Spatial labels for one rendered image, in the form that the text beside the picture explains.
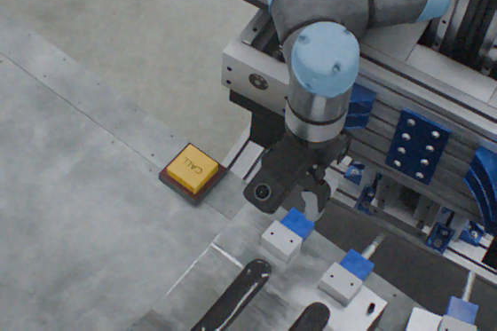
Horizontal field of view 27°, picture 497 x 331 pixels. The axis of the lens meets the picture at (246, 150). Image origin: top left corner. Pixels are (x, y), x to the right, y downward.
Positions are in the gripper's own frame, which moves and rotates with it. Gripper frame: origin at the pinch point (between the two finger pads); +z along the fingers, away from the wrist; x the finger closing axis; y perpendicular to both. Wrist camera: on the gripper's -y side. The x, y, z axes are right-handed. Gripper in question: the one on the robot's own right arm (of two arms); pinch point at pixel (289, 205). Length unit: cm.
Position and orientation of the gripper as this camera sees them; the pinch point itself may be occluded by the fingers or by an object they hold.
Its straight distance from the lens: 148.4
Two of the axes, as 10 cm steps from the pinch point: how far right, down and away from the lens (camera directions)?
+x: -7.9, -5.5, 2.8
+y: 6.2, -6.6, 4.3
